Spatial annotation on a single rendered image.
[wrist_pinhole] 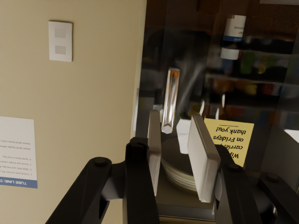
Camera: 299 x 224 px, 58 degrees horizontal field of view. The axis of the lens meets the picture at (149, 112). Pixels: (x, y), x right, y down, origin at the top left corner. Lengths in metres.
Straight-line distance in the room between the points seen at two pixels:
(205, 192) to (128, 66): 0.71
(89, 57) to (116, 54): 0.08
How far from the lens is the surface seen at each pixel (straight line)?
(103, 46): 0.85
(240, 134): 0.44
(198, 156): 0.18
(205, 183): 0.16
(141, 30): 0.40
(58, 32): 0.87
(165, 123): 0.36
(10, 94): 0.99
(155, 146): 0.15
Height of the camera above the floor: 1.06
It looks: 20 degrees up
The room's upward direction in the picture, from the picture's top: 174 degrees counter-clockwise
